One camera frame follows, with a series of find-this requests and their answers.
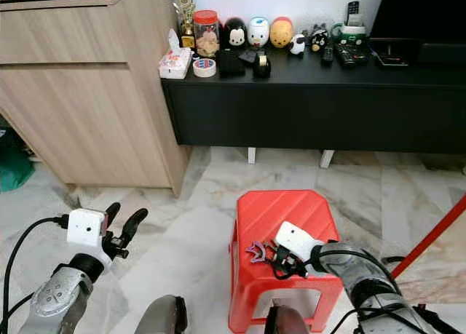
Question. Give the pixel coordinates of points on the grey robot leg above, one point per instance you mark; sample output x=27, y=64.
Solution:
x=286, y=321
x=160, y=316

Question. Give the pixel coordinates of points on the black round plush toy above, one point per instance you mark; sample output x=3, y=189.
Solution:
x=234, y=34

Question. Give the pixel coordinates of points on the white tape roll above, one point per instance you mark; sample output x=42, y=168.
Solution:
x=196, y=68

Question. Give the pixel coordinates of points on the red plastic stool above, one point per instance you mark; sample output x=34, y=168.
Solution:
x=284, y=207

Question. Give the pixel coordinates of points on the gold trophy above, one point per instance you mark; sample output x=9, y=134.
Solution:
x=186, y=17

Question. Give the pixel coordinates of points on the flat black tablet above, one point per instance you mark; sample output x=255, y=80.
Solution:
x=391, y=54

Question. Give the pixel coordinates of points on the black white animal figure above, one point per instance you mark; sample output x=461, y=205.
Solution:
x=318, y=38

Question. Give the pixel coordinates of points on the small black remote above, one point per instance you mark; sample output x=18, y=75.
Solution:
x=327, y=54

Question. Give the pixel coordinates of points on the wide black remote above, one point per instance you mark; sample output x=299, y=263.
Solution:
x=352, y=54

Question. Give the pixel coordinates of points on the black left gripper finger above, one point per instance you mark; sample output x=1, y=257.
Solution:
x=113, y=214
x=134, y=226

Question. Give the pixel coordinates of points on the pink white tissue pack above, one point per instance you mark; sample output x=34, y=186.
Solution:
x=175, y=63

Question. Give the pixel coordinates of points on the light wooden cabinet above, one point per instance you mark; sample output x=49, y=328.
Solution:
x=87, y=94

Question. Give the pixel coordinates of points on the black tv console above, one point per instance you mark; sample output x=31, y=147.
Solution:
x=313, y=116

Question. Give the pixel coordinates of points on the black television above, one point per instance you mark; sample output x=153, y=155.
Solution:
x=419, y=14

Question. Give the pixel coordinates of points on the glass jar red lid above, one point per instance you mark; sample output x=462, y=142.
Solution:
x=205, y=37

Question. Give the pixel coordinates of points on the green bag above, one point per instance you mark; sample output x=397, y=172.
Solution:
x=14, y=163

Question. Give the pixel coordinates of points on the yellow round plush toy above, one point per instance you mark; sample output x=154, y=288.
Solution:
x=281, y=33

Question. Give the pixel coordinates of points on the grey left robot leg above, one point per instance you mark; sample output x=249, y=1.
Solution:
x=160, y=316

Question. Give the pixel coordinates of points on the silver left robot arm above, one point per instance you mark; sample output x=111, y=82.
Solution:
x=54, y=297

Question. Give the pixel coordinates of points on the grey right robot leg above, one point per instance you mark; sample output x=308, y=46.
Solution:
x=286, y=321

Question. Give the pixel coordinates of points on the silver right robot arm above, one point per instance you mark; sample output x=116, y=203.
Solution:
x=371, y=276

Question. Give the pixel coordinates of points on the black wallet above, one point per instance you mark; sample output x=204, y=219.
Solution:
x=231, y=63

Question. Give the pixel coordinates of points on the black tape dispenser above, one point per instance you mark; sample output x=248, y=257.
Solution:
x=262, y=65

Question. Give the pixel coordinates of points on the small white cow figure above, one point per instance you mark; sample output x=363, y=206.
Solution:
x=297, y=45

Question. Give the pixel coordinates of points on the red pole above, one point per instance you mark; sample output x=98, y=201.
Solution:
x=429, y=236

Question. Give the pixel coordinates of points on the white round plush toy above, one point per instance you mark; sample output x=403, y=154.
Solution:
x=258, y=33

